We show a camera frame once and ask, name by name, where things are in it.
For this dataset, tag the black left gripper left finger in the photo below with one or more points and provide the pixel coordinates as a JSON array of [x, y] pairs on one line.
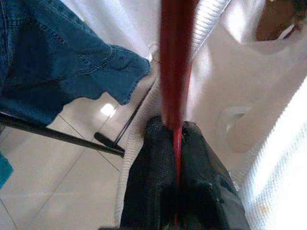
[[151, 179]]

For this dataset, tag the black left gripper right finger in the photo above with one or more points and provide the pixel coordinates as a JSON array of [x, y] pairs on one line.
[[206, 191]]

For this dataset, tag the white shirt with colourful print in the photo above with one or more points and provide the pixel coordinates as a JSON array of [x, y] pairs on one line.
[[239, 83]]

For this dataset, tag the teal floor mat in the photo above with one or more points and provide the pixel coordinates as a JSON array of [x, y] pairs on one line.
[[4, 170]]

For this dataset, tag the blue denim garment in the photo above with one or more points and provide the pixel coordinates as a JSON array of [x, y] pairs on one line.
[[60, 60]]

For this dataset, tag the black clothes rack chrome rail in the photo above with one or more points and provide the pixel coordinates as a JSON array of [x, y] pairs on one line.
[[72, 138]]

